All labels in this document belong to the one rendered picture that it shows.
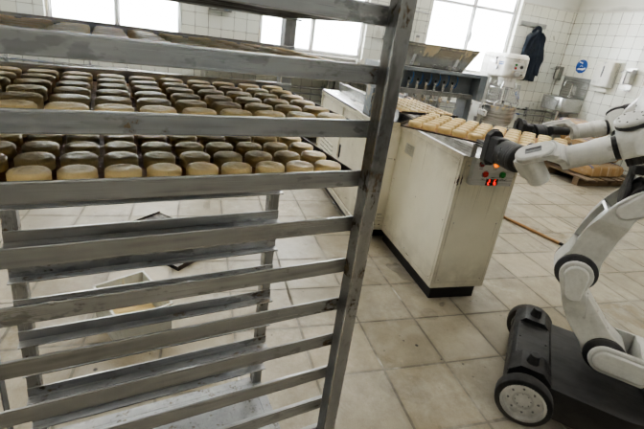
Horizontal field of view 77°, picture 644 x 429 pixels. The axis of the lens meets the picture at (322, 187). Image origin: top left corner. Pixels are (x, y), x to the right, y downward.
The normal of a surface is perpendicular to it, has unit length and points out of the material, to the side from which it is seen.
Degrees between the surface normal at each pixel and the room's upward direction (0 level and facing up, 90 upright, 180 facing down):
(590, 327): 90
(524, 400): 90
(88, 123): 90
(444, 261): 90
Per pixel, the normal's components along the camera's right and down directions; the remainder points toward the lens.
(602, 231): -0.51, 0.61
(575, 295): -0.48, 0.25
